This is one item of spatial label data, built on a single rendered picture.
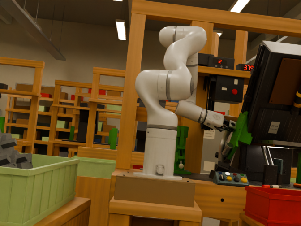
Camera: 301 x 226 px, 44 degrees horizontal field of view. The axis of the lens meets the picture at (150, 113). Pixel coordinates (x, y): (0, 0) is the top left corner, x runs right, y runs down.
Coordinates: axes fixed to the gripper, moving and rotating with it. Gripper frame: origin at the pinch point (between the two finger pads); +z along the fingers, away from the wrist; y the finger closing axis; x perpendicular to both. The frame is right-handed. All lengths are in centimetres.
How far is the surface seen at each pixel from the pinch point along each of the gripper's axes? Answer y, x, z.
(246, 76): 34.3, -13.5, 2.7
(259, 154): -1.2, 9.7, 22.8
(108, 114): 493, 478, -106
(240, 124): -4.4, -7.1, 2.7
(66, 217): -90, -6, -62
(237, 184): -43.1, -4.0, 3.5
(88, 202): -68, 13, -57
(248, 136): -8.5, -4.9, 8.4
